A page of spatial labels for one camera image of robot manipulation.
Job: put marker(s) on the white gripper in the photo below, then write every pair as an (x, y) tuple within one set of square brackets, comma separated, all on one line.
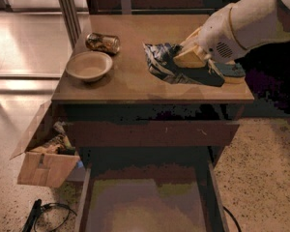
[(217, 33)]

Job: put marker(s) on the blue chip bag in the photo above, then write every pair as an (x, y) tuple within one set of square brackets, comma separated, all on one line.
[(159, 58)]

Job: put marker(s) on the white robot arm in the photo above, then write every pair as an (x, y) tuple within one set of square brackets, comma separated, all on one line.
[(235, 30)]

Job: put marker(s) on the brown wooden drawer cabinet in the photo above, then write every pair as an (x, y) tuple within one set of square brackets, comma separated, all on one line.
[(129, 94)]

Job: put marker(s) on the top drawer front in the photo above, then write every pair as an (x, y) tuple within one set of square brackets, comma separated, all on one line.
[(151, 134)]

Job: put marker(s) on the open middle drawer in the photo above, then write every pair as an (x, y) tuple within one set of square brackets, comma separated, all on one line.
[(168, 198)]

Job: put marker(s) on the blue and yellow sponge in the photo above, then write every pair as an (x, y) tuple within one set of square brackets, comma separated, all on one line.
[(233, 73)]

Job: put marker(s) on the crushed metal can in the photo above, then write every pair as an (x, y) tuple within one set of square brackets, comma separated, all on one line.
[(104, 43)]

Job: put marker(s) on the beige ceramic bowl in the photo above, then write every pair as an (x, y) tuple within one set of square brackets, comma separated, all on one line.
[(89, 66)]

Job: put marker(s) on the trash inside cardboard box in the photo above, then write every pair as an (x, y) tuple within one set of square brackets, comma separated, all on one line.
[(59, 144)]

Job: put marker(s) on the cardboard box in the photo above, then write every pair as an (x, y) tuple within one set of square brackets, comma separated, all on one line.
[(49, 157)]

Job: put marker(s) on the black stick on floor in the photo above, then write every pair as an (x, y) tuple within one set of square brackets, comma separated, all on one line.
[(33, 215)]

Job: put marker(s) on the metal window frame post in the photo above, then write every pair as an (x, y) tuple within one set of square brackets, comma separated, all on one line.
[(69, 13)]

